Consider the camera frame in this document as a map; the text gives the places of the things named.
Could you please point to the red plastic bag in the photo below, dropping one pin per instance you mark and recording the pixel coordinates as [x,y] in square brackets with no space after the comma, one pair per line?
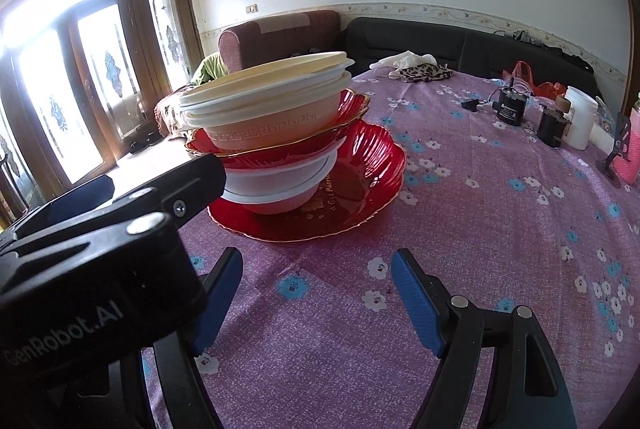
[522,79]

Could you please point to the wall switch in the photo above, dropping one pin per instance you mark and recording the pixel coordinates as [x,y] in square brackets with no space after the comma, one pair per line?
[253,8]

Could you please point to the brown thread spool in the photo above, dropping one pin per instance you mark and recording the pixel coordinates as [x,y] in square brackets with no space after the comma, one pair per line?
[563,105]

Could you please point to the dark slippers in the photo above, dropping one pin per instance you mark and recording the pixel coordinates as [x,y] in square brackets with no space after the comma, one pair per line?
[145,144]

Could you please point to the white cloth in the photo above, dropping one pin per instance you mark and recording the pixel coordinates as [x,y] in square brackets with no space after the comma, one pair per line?
[402,59]

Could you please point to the large white bowl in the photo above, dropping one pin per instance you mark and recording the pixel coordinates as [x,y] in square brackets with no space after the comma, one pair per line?
[280,171]

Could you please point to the brown patterned blanket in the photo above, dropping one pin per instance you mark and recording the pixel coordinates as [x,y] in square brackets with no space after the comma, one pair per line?
[167,116]

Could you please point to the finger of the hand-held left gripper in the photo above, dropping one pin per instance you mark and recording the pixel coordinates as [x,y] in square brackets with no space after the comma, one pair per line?
[190,184]
[80,194]

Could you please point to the red plate with gold print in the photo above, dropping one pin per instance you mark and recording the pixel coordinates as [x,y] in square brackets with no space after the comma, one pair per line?
[370,169]

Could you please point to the white plastic jar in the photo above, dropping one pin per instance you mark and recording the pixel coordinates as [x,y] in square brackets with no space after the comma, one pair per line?
[582,119]

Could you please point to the maroon armchair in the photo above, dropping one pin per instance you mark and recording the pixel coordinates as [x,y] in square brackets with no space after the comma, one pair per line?
[280,39]

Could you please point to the green cloth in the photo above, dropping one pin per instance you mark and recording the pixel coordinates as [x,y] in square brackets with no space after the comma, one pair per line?
[210,69]

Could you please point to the black power adapter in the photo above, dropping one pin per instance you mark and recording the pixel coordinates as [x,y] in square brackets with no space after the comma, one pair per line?
[471,105]

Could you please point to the plain black cylinder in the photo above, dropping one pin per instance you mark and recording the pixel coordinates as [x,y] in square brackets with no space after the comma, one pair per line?
[552,129]

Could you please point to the leopard print cloth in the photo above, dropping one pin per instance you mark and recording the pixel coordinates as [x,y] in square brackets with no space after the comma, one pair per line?
[422,73]

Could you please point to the black cylinder with label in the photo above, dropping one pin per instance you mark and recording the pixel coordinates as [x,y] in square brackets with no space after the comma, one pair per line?
[511,109]

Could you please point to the pink knitted thermos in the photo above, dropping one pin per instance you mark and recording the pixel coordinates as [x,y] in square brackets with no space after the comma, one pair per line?
[631,149]

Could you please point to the red glass plate white label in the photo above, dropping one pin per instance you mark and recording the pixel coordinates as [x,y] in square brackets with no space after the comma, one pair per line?
[350,109]

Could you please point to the purple floral tablecloth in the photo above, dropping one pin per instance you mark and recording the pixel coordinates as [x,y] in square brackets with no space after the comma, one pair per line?
[450,234]

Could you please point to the black sofa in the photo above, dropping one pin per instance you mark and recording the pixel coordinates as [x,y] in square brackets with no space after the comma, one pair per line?
[400,39]

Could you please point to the wooden glass door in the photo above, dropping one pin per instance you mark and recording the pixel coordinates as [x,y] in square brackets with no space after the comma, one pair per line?
[140,59]

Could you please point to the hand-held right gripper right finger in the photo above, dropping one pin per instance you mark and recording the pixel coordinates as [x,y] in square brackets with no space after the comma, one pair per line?
[415,304]

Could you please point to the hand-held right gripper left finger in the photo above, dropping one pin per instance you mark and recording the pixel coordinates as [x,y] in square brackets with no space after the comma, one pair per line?
[222,294]

